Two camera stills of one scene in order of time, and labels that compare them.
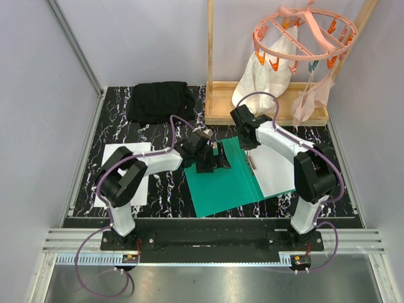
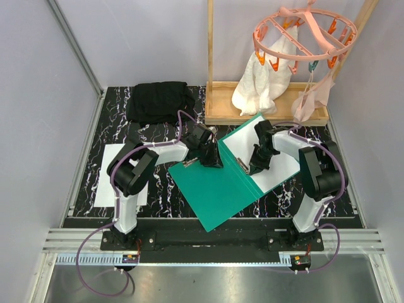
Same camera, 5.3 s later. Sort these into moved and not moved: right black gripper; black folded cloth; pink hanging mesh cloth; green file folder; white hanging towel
Moved: green file folder; right black gripper
Not moved: white hanging towel; black folded cloth; pink hanging mesh cloth
